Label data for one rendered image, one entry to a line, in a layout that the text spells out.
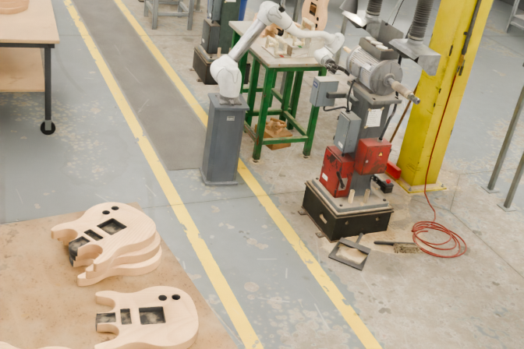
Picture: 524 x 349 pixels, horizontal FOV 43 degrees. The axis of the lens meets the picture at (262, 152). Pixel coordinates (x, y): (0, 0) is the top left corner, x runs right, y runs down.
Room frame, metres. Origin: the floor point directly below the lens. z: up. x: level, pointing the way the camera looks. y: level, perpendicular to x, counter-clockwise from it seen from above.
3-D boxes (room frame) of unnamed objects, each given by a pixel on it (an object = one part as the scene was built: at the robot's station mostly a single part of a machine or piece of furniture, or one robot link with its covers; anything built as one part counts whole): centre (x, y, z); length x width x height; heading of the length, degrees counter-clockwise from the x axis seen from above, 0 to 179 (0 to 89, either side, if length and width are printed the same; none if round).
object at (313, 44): (5.61, -0.24, 1.02); 0.27 x 0.15 x 0.17; 31
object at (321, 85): (4.48, -0.42, 0.99); 0.24 x 0.21 x 0.26; 28
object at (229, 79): (4.83, 0.33, 0.87); 0.18 x 0.16 x 0.22; 29
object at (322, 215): (4.46, -0.71, 0.12); 0.61 x 0.51 x 0.25; 118
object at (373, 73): (4.51, -0.67, 1.25); 0.41 x 0.27 x 0.26; 28
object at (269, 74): (5.18, 0.04, 0.45); 0.05 x 0.05 x 0.90; 28
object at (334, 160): (4.38, -0.57, 0.49); 0.25 x 0.12 x 0.37; 28
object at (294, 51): (5.53, -0.11, 0.98); 0.27 x 0.16 x 0.09; 31
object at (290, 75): (5.90, -0.14, 0.45); 0.05 x 0.05 x 0.90; 28
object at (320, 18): (5.61, -0.25, 1.33); 0.35 x 0.04 x 0.40; 30
